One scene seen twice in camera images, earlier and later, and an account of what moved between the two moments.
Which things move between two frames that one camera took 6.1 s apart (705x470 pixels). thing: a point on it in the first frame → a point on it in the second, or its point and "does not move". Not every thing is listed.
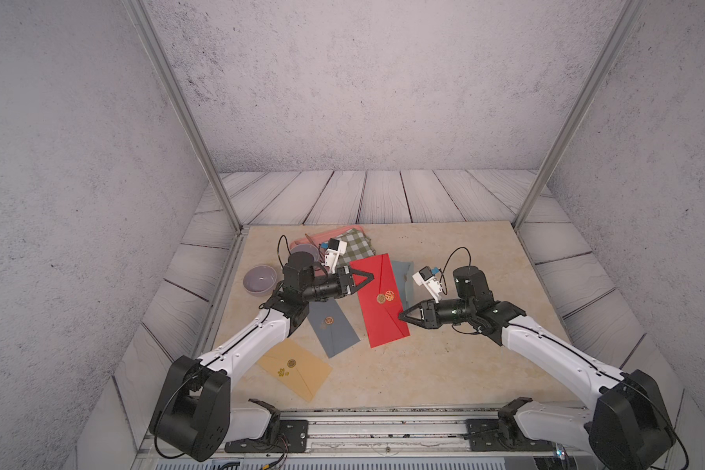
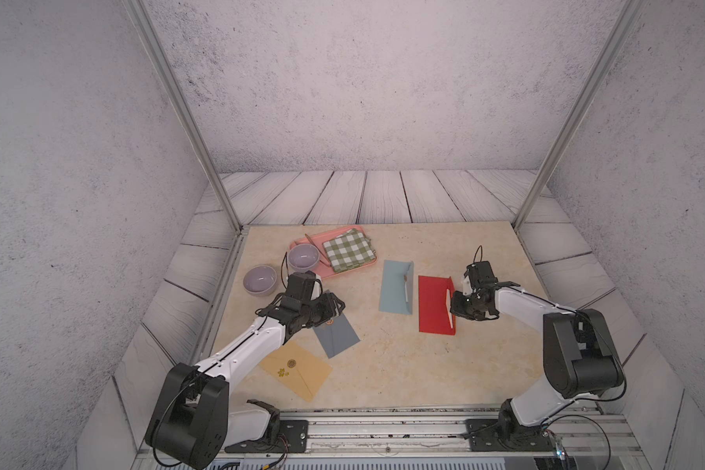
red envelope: [380, 301] → [435, 305]
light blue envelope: [404, 277] does not move
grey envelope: [331, 326] does not move
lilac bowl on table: [259, 279] does not move
